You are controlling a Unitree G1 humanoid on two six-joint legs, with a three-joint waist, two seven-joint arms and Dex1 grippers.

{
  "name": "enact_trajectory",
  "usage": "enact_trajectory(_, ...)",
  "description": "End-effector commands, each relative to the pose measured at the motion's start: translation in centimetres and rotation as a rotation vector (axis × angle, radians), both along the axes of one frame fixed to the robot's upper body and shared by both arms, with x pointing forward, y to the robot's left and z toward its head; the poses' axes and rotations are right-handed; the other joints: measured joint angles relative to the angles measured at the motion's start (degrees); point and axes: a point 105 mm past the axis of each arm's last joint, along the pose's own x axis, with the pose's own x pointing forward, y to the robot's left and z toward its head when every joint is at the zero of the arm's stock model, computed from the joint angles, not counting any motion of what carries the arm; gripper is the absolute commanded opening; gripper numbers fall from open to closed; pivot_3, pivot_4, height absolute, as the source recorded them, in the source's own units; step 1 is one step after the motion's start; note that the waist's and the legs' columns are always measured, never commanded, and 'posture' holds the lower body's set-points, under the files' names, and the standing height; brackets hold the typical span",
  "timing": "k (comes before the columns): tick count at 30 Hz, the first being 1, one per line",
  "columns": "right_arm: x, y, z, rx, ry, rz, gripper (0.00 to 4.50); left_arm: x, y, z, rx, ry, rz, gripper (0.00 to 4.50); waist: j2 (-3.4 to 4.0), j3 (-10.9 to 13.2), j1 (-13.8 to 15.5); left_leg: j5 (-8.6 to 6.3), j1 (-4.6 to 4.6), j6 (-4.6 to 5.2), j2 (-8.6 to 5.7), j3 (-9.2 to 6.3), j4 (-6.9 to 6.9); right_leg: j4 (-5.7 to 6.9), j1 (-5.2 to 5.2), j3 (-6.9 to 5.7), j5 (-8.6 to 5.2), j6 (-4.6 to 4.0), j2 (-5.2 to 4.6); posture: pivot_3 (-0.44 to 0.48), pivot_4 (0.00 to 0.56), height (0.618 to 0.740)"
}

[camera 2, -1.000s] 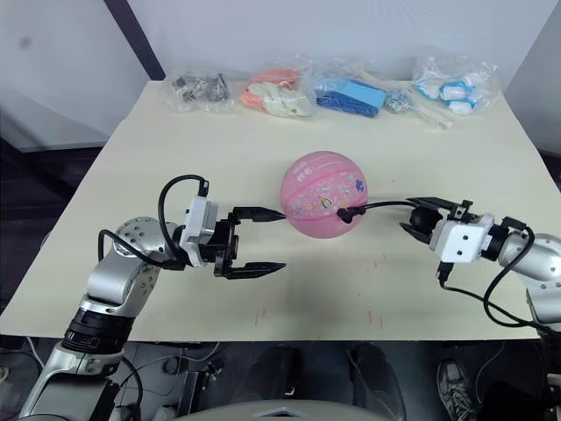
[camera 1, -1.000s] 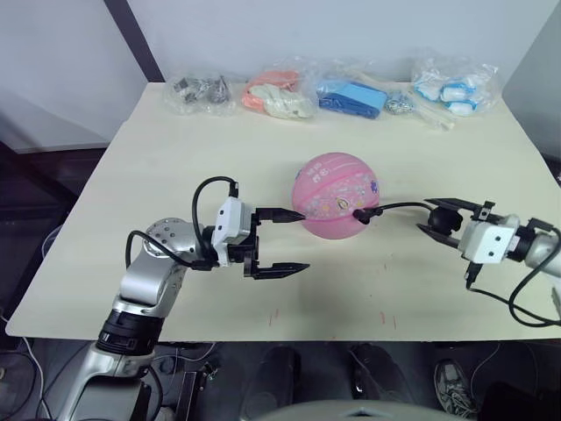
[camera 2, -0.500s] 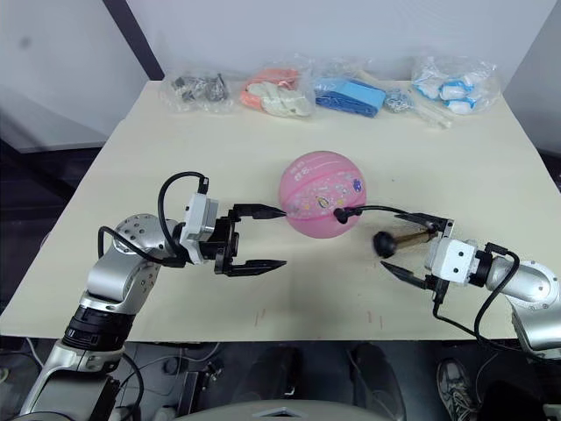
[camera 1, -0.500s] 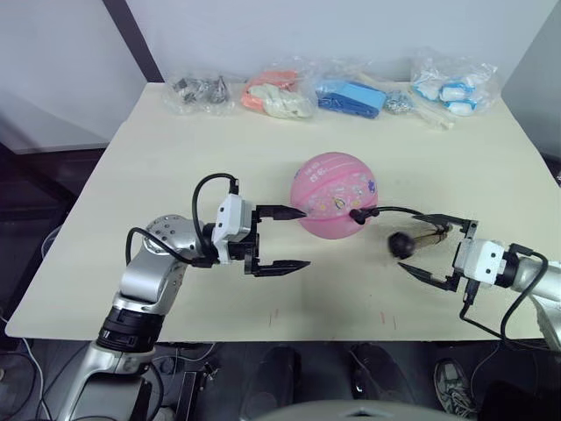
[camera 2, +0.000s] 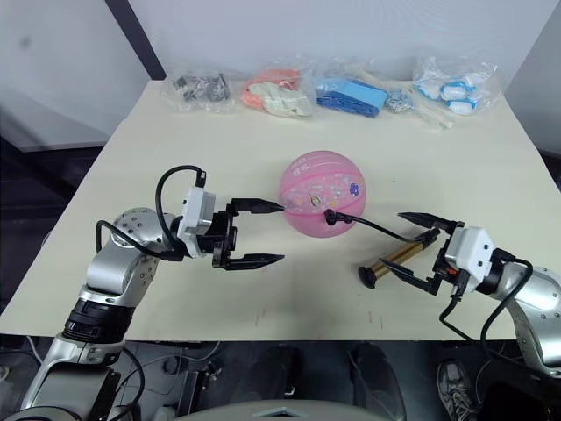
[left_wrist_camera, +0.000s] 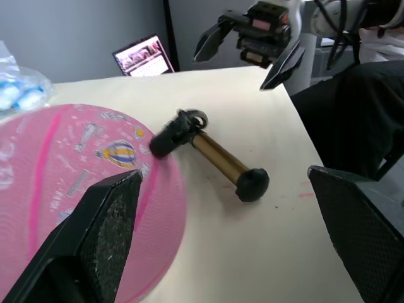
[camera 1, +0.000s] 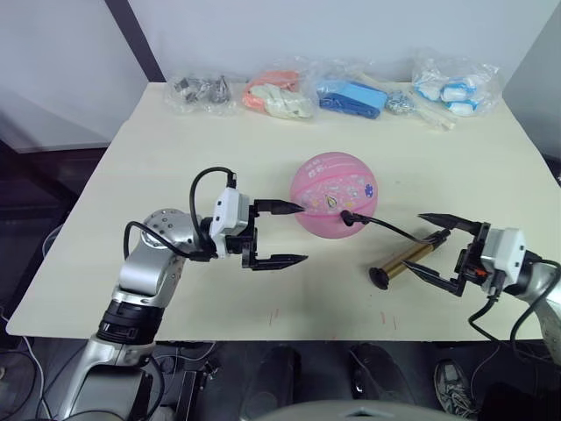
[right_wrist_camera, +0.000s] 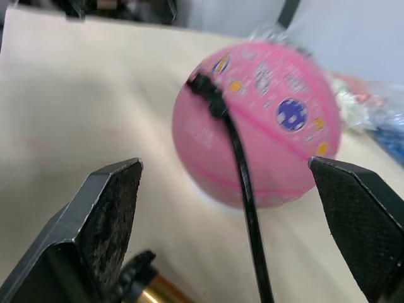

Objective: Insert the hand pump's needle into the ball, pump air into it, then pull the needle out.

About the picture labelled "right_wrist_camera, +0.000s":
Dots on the bag of orange white gloves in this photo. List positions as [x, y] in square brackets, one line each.
[350, 101]

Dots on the pink printed ball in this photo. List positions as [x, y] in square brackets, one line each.
[268, 151]

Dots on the bag of blue cloths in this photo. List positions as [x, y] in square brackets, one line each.
[389, 126]

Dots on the dark partition post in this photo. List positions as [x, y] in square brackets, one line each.
[288, 12]

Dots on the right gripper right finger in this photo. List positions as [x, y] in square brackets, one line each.
[363, 227]

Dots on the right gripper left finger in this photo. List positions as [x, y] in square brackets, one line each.
[79, 227]

